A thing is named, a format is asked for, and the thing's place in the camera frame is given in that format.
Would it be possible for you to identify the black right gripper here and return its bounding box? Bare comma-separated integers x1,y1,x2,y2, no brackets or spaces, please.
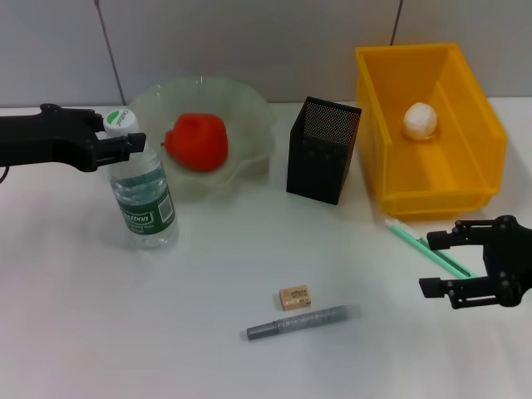
418,214,532,310

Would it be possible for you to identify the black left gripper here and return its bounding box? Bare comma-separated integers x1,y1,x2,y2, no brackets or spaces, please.
0,103,147,174

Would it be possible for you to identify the green toothbrush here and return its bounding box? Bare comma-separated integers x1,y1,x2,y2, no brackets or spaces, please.
384,218,479,279

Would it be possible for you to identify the clear green-label water bottle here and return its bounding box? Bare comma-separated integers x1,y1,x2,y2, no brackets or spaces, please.
103,107,180,250

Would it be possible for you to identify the orange fruit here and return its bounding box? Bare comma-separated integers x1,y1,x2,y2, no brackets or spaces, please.
160,112,229,172

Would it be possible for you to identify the white paper ball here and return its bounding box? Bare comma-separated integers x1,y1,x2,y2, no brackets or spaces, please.
401,101,440,140

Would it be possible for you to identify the green wavy glass fruit plate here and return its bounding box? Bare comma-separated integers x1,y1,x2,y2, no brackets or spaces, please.
126,75,278,203

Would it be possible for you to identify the small tan eraser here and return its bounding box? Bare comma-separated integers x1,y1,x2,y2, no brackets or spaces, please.
278,284,313,312

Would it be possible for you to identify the black mesh pen holder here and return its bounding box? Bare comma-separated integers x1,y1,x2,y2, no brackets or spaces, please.
285,96,363,206

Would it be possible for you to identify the grey marker pen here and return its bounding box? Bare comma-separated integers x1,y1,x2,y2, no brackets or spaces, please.
246,304,352,342

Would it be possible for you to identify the yellow plastic bin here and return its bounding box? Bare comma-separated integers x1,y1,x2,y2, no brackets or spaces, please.
355,42,509,221

